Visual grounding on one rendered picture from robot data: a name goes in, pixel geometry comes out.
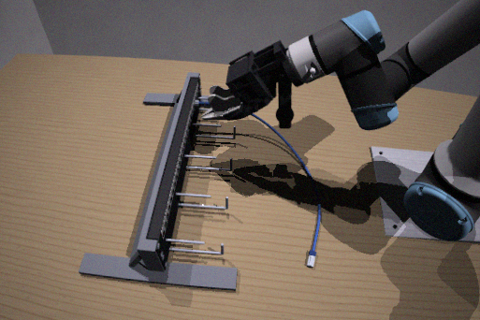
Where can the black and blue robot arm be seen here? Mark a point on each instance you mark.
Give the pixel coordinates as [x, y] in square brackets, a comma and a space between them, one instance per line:
[445, 205]

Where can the grey network port rack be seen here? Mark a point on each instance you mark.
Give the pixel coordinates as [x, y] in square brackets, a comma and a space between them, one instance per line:
[152, 244]

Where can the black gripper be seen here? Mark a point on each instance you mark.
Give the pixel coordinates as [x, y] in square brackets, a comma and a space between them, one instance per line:
[255, 88]

